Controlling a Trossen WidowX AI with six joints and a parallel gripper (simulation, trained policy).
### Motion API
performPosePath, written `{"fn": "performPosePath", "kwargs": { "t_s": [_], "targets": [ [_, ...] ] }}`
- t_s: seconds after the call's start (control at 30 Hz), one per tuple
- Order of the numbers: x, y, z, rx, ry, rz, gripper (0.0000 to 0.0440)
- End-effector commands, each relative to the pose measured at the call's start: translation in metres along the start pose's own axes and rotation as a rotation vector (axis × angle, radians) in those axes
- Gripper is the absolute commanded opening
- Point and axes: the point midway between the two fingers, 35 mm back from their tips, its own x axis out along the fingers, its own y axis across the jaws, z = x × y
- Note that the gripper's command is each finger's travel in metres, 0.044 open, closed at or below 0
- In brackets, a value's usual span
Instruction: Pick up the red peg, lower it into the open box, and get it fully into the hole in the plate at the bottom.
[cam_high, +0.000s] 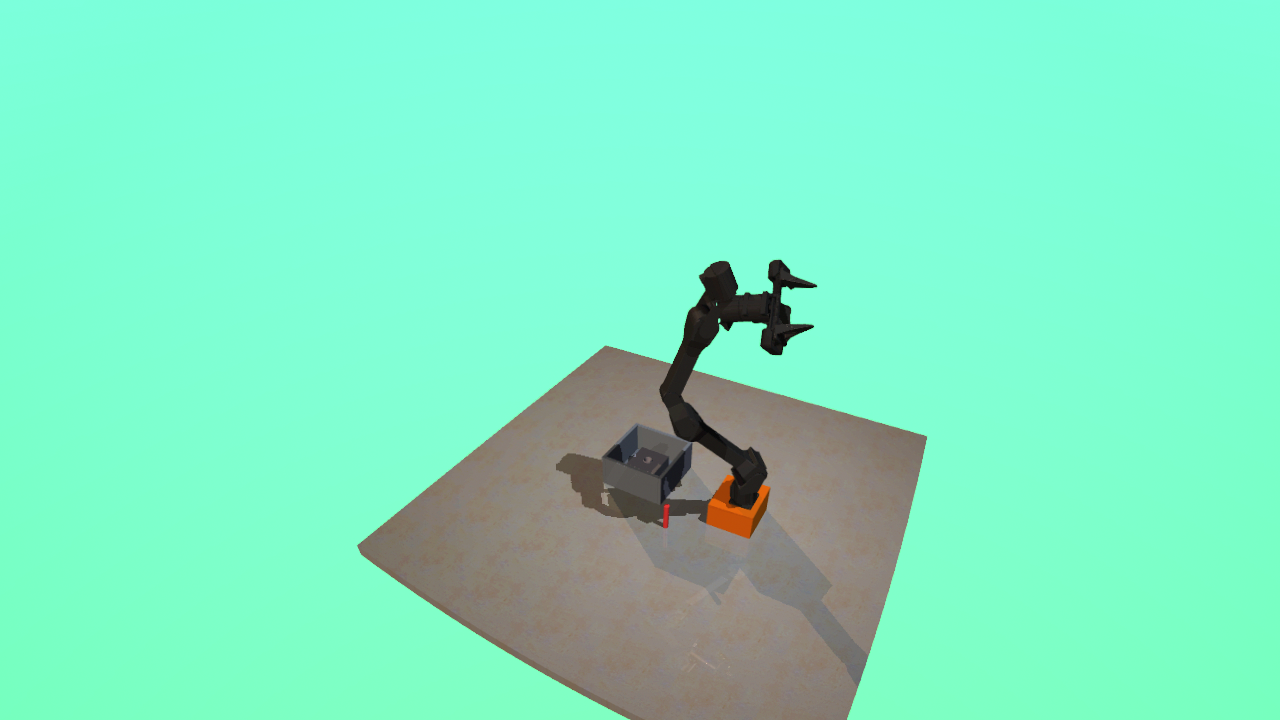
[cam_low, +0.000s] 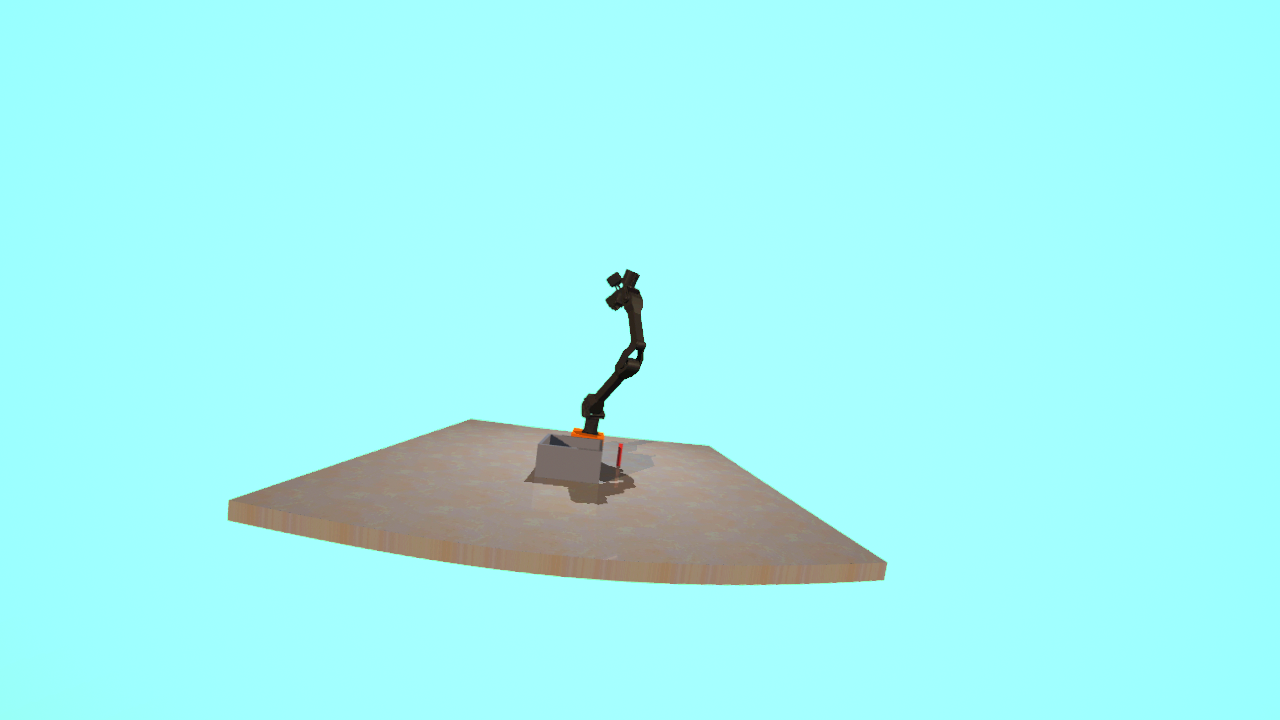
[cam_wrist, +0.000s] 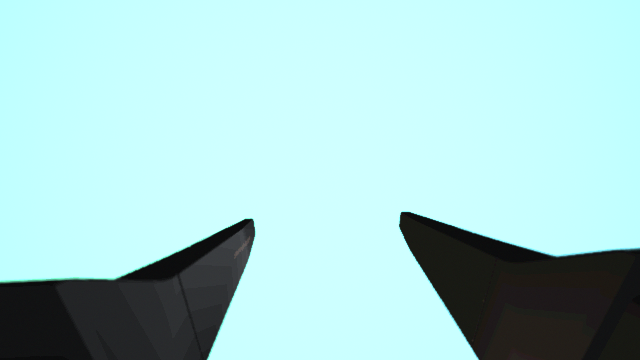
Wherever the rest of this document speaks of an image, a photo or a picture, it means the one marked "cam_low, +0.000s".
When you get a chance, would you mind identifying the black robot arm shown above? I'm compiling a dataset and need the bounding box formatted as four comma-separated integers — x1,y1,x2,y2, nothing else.
581,268,646,436

